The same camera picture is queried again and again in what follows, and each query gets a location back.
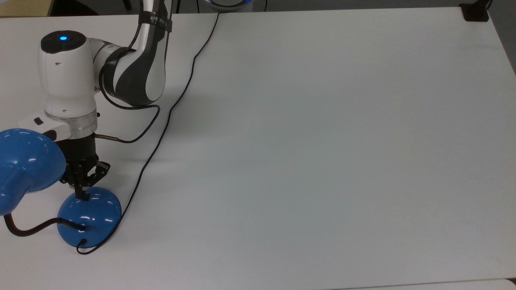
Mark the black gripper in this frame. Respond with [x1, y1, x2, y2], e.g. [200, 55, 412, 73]
[55, 134, 111, 201]

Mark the blue gooseneck desk lamp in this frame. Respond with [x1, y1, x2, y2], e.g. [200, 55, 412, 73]
[0, 128, 122, 247]

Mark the wooden board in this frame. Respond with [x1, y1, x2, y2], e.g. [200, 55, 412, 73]
[0, 0, 55, 17]

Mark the black lamp power cable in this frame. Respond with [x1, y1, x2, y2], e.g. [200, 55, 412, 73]
[76, 12, 221, 255]

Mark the black table clamp mount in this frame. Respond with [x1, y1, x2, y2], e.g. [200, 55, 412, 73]
[459, 0, 493, 22]

